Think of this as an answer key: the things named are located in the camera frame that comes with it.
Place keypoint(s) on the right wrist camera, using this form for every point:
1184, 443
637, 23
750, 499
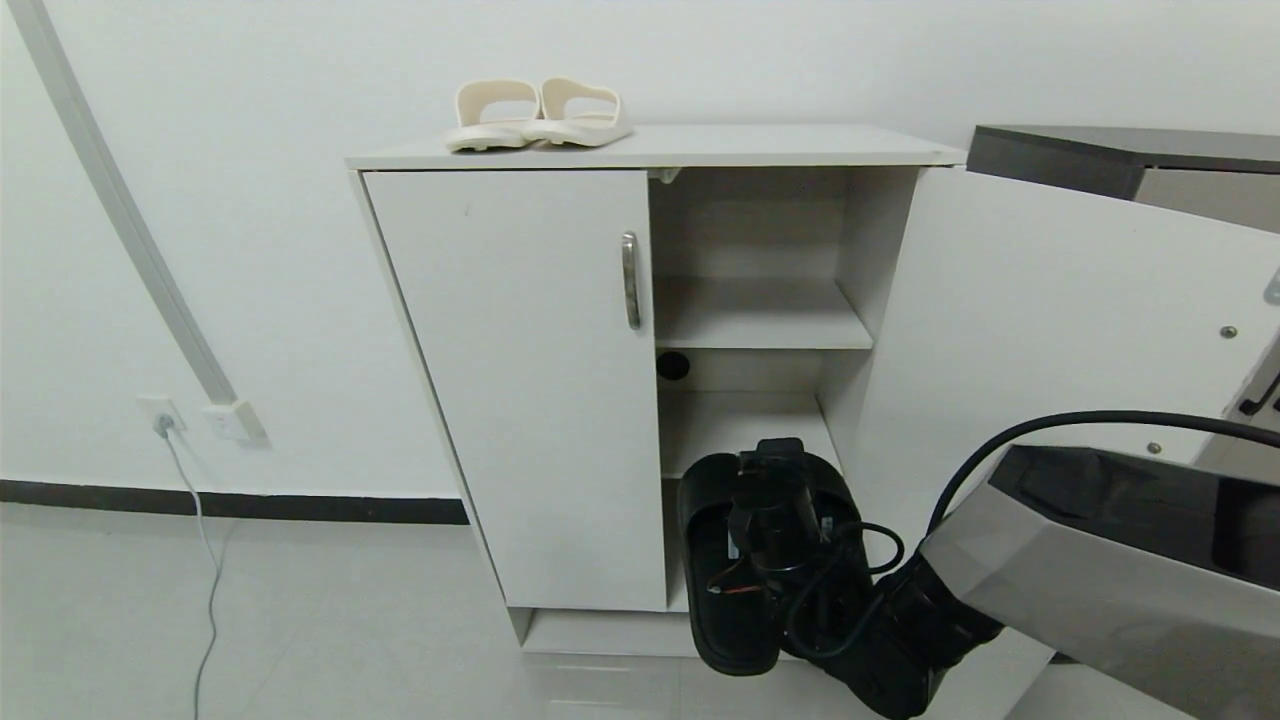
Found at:
768, 462

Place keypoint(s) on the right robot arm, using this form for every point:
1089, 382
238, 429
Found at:
1100, 570

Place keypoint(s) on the beige slipper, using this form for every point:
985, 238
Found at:
490, 118
585, 118

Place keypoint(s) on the white wall socket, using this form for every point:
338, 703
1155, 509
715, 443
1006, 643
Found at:
160, 412

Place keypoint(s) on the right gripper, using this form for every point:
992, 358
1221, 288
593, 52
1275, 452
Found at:
775, 535

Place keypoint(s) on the grey cabinet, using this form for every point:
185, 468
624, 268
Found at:
1130, 160

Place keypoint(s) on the white shoe cabinet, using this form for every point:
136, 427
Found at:
760, 146

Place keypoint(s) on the black slipper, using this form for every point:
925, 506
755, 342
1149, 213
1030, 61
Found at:
838, 500
712, 590

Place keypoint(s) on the white junction box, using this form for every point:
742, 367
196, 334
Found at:
236, 421

